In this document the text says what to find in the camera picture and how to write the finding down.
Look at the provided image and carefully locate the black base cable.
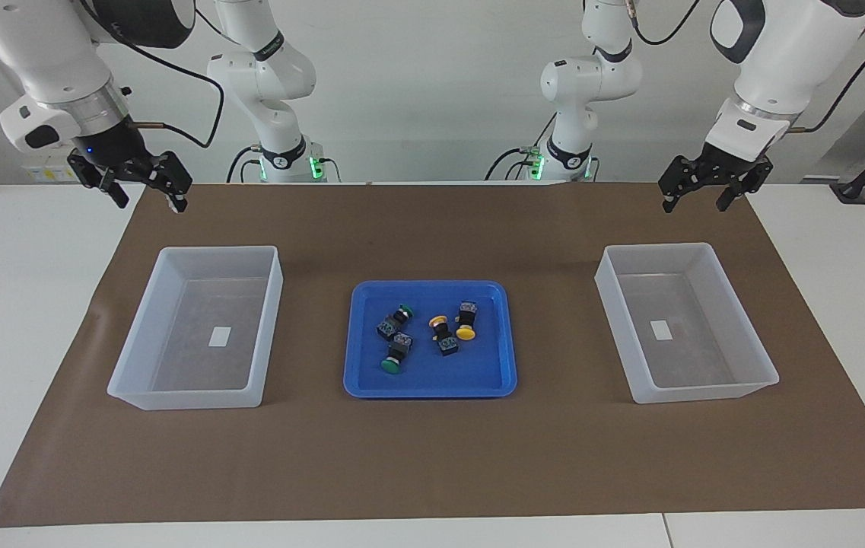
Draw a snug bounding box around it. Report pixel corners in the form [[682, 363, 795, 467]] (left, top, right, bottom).
[[485, 114, 556, 181], [226, 145, 262, 183]]

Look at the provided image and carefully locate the black left base cable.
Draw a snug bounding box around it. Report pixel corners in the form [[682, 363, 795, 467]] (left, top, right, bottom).
[[485, 114, 556, 181]]

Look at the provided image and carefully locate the yellow push button switch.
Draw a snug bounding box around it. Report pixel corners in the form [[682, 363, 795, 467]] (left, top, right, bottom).
[[429, 314, 460, 357], [455, 301, 479, 341]]

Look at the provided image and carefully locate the blue plastic tray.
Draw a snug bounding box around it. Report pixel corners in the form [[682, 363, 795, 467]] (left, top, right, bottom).
[[343, 279, 518, 399]]

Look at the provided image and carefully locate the brown table mat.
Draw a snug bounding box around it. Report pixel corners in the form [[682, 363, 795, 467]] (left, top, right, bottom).
[[0, 181, 865, 528]]

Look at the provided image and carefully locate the white wall socket strip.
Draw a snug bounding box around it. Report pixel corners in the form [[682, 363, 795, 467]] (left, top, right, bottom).
[[21, 164, 75, 183]]

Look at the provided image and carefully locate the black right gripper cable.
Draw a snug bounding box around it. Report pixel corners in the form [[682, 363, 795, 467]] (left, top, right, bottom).
[[82, 0, 226, 149]]

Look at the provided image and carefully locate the black right base cable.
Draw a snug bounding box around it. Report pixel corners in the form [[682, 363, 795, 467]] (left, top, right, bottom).
[[226, 145, 262, 183]]

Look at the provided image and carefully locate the green push button switch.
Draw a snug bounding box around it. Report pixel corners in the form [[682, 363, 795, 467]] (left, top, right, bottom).
[[376, 304, 415, 341], [380, 333, 414, 374]]

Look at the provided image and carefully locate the translucent white plastic box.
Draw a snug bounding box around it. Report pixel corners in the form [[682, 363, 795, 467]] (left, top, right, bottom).
[[594, 242, 780, 405], [107, 245, 285, 411]]

